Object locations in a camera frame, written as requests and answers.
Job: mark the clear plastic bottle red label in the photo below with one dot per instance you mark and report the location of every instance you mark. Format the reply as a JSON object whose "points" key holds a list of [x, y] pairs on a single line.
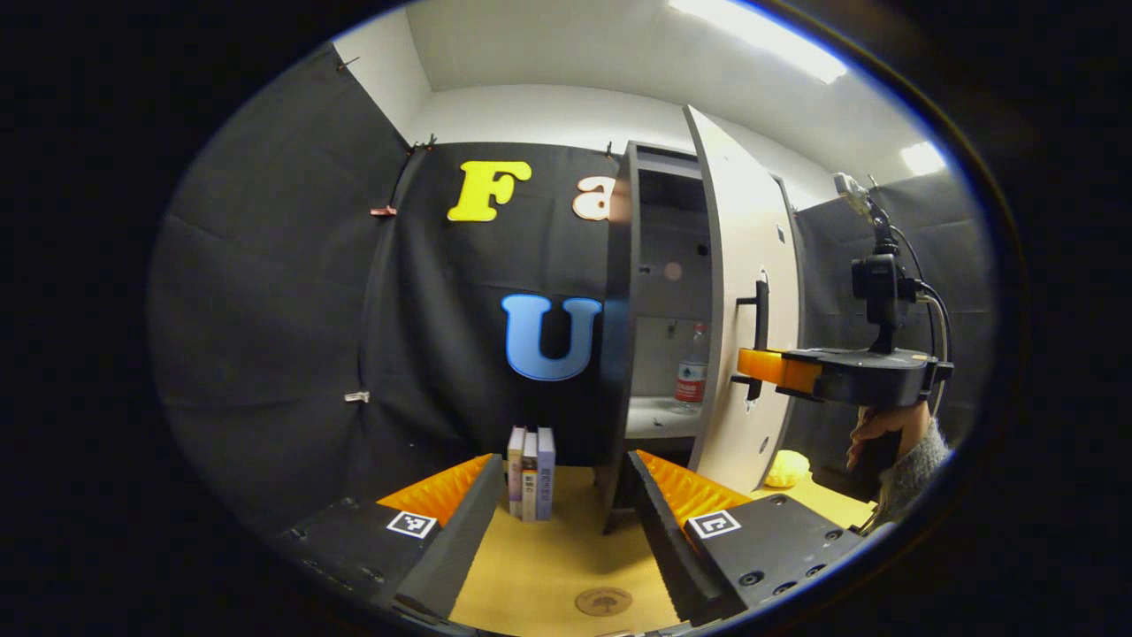
{"points": [[691, 380]]}

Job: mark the grey cabinet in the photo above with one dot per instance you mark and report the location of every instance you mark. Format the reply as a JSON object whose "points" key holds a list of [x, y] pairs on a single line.
{"points": [[616, 354]]}

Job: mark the pale pink book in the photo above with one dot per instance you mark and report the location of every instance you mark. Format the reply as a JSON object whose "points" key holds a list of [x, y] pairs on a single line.
{"points": [[516, 469]]}

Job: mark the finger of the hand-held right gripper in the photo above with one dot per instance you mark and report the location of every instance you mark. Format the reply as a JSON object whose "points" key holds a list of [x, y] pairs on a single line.
{"points": [[769, 365]]}

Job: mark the small ceiling light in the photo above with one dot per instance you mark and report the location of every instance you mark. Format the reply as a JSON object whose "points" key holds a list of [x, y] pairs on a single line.
{"points": [[922, 157]]}

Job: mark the copper clip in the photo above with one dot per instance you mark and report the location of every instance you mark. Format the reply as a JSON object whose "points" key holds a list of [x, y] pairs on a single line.
{"points": [[384, 211]]}

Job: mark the yellow crumpled object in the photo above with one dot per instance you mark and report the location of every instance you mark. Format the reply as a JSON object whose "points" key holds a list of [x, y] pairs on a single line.
{"points": [[787, 469]]}

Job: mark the black backdrop cloth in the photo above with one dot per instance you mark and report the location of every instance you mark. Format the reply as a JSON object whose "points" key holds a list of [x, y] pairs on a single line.
{"points": [[265, 310]]}

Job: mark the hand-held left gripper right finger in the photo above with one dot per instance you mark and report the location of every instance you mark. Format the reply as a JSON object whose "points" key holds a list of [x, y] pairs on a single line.
{"points": [[659, 531]]}

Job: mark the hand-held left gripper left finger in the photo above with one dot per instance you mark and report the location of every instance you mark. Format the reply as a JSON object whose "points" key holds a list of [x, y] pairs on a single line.
{"points": [[460, 531]]}

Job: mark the lilac book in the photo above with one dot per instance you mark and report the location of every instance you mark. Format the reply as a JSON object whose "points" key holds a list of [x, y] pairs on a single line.
{"points": [[546, 473]]}

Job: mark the round wooden coaster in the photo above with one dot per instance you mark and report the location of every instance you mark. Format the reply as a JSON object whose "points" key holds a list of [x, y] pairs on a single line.
{"points": [[604, 602]]}

